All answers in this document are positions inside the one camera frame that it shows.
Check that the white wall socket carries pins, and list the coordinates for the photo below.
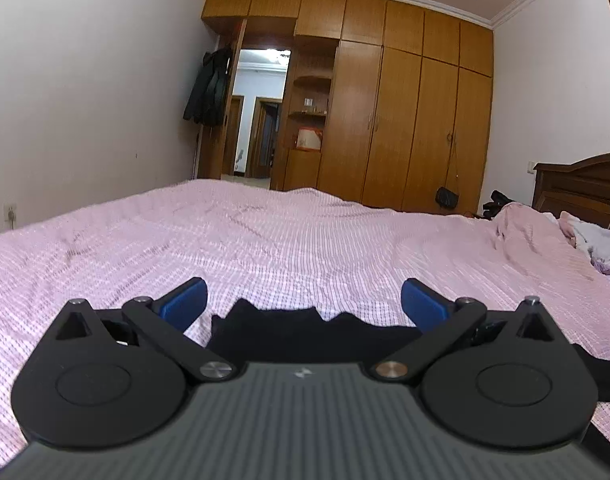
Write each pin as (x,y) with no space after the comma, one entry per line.
(10,212)

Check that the pink quilt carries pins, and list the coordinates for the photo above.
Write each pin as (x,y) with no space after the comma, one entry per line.
(530,232)

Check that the white box on shelf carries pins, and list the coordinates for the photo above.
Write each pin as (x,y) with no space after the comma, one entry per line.
(307,139)

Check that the white wall switch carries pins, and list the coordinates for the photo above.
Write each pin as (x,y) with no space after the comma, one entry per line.
(531,166)

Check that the pink checked bedspread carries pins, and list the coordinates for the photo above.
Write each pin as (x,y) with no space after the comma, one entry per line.
(285,240)

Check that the dark wooden headboard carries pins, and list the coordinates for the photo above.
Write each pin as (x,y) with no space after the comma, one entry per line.
(580,185)

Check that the wooden wardrobe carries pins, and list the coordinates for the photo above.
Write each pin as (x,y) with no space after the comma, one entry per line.
(400,110)

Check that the wooden room door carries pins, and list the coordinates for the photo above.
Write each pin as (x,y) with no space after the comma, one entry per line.
(234,142)

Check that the black hanging coat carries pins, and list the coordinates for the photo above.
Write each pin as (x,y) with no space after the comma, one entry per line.
(207,90)

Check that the black bundle beside bed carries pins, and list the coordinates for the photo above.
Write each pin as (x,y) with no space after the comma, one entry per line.
(497,204)

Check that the black small garment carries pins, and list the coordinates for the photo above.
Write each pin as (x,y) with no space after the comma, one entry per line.
(285,332)

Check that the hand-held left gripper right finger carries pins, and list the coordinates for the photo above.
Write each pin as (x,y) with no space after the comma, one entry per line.
(424,305)

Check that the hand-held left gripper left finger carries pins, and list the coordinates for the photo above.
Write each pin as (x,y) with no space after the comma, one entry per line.
(185,305)

